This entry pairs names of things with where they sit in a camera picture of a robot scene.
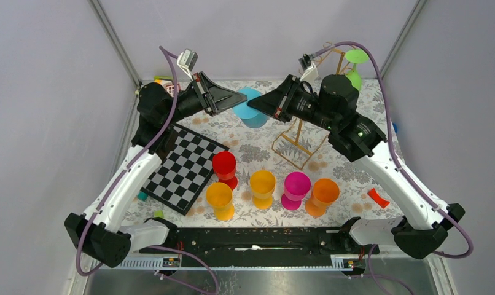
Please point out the floral table mat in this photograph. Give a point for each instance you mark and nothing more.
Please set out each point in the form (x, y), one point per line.
(252, 149)

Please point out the red curved piece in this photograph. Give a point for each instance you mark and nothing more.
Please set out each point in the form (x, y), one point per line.
(377, 198)

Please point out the red plastic wine glass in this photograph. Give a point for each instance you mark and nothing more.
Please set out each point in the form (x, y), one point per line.
(224, 167)

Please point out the black white checkerboard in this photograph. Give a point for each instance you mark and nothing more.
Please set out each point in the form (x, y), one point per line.
(182, 176)

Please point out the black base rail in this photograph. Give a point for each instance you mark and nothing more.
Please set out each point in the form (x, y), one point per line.
(268, 247)

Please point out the gold wire glass rack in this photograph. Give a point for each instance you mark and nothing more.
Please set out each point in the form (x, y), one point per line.
(295, 145)

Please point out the orange plastic wine glass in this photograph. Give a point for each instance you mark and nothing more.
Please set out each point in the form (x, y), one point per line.
(324, 193)

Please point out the amber plastic wine glass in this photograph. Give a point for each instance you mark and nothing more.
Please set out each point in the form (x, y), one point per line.
(262, 184)

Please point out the magenta plastic wine glass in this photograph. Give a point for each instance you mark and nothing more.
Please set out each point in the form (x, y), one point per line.
(296, 186)

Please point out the yellow plastic wine glass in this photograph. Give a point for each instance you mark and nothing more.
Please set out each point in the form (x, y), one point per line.
(219, 197)

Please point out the small teal block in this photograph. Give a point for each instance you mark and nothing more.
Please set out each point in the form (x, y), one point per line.
(142, 196)

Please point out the green plastic wine glass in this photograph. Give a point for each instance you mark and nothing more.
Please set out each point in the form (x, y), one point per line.
(355, 57)

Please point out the blue plastic wine glass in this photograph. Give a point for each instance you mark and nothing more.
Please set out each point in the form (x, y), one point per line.
(249, 116)

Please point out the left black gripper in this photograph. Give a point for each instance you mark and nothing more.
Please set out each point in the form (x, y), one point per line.
(219, 98)

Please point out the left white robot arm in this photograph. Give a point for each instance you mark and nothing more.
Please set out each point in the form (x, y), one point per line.
(98, 231)

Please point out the small colourful toy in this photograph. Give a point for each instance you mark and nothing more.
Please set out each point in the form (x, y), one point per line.
(163, 80)

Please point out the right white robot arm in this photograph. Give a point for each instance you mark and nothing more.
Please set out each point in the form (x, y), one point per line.
(426, 220)

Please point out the red toy block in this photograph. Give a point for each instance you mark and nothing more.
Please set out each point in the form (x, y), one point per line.
(172, 89)

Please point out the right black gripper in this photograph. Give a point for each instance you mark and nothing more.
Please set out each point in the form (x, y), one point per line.
(276, 102)

